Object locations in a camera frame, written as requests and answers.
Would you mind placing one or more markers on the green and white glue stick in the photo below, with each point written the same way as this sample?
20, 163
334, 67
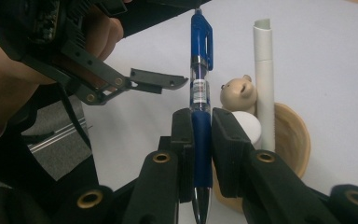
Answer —
248, 126

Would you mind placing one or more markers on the blue ballpoint pen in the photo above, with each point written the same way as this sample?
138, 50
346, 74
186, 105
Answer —
201, 37

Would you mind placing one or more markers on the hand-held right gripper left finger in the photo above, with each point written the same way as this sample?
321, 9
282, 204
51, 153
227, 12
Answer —
185, 155

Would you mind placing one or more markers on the aluminium rail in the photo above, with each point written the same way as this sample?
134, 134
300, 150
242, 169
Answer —
59, 137

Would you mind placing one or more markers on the white pen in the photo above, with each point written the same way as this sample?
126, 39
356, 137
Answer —
264, 81

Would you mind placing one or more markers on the wooden pen holder with bear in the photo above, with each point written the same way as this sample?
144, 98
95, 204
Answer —
292, 140

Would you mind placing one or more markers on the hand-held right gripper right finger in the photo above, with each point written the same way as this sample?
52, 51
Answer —
230, 155

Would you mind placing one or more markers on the white board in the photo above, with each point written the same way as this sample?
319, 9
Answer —
323, 62

